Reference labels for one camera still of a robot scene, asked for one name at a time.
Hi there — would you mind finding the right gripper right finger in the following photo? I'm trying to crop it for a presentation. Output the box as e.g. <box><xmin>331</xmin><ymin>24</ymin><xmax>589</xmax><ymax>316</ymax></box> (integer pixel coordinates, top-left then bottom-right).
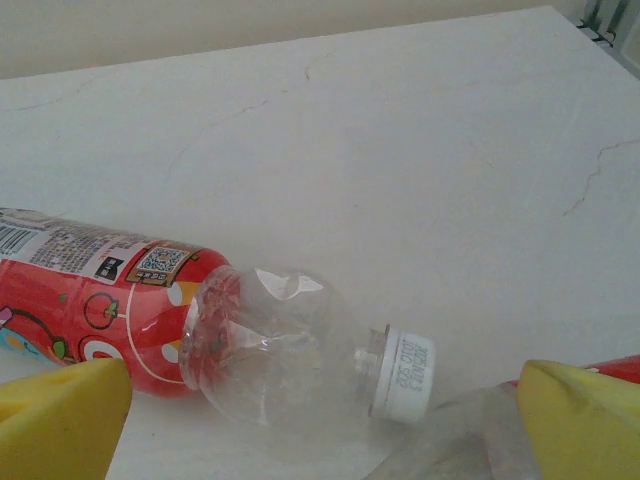
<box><xmin>516</xmin><ymin>358</ymin><xmax>640</xmax><ymax>480</ymax></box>

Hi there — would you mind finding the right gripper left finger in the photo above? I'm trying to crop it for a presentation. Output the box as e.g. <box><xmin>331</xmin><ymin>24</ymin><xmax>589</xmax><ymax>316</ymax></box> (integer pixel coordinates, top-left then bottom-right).
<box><xmin>0</xmin><ymin>357</ymin><xmax>134</xmax><ymax>480</ymax></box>

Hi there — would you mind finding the clear bottle red label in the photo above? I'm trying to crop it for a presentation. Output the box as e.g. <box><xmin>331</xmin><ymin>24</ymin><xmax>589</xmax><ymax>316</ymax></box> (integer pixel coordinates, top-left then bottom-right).
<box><xmin>389</xmin><ymin>353</ymin><xmax>640</xmax><ymax>480</ymax></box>

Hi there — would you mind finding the apple label bottle white cap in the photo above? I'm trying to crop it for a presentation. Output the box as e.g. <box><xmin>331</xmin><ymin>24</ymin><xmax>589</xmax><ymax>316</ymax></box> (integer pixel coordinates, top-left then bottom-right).
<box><xmin>0</xmin><ymin>207</ymin><xmax>437</xmax><ymax>431</ymax></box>

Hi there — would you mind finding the aluminium frame post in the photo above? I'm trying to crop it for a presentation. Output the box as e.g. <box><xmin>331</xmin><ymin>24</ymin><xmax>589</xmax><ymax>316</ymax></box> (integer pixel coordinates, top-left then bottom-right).
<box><xmin>577</xmin><ymin>0</ymin><xmax>640</xmax><ymax>54</ymax></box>

